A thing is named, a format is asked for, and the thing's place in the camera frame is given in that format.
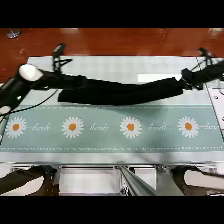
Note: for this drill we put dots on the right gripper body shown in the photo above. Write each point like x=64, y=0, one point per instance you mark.
x=192, y=78

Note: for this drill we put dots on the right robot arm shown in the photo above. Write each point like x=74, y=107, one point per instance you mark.
x=215, y=70

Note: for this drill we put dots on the black garment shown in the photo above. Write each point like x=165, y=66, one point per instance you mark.
x=116, y=91

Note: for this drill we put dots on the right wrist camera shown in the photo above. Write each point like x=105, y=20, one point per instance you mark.
x=204, y=52

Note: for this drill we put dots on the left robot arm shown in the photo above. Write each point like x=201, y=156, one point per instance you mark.
x=20, y=83

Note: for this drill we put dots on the silver frame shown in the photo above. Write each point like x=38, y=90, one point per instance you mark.
x=136, y=185

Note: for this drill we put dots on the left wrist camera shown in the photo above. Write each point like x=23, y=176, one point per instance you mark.
x=59, y=49

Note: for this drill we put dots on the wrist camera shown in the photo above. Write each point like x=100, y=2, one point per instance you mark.
x=204, y=52
x=59, y=49

